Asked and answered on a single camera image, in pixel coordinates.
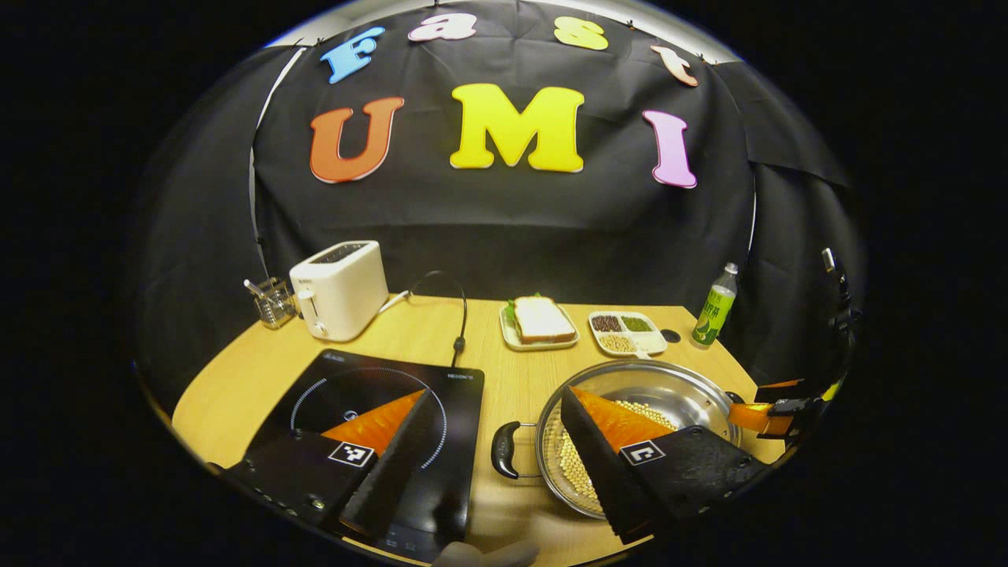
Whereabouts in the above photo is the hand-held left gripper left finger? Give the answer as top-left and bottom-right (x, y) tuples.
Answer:
(224, 387), (447, 546)

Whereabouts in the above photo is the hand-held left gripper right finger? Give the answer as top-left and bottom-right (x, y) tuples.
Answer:
(560, 385), (773, 546)

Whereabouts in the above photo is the stainless steel pot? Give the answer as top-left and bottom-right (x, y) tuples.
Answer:
(490, 359), (747, 521)

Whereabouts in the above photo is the black induction cooktop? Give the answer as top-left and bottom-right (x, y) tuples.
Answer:
(236, 348), (486, 565)

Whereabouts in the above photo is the pile of soybeans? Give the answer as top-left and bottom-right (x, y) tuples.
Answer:
(543, 398), (679, 513)

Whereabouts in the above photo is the green drink bottle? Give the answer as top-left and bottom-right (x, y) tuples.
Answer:
(691, 261), (740, 348)

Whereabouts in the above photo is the divided plate of beans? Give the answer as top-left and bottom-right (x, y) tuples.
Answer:
(587, 309), (669, 358)

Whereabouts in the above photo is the cream sandwich plate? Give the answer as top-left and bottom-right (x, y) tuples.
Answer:
(498, 302), (582, 353)

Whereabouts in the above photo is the sandwich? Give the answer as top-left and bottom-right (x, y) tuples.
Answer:
(507, 295), (578, 346)

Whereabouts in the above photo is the white toaster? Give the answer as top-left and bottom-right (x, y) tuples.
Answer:
(288, 239), (391, 343)

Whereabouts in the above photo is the black backdrop cloth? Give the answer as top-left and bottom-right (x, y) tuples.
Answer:
(132, 0), (869, 414)

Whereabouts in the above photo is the black cooktop power cable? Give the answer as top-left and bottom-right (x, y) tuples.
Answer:
(409, 269), (470, 368)

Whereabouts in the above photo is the wire utensil holder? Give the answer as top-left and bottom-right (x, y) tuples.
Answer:
(254, 276), (299, 330)

